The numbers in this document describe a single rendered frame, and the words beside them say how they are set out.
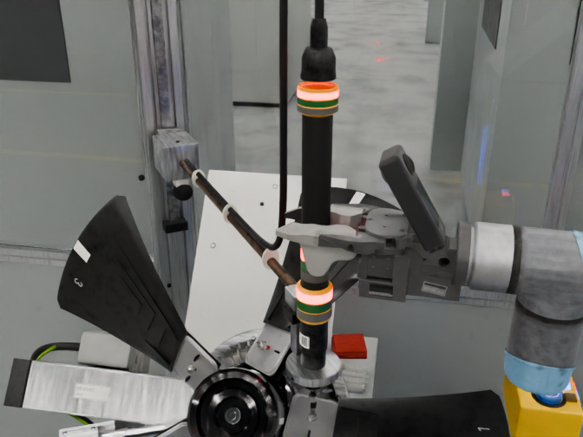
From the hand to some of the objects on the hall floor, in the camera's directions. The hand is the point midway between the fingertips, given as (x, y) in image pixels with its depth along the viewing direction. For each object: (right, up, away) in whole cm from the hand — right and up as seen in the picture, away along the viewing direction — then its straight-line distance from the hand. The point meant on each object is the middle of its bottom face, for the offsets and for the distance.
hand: (291, 218), depth 75 cm
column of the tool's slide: (-27, -107, +121) cm, 164 cm away
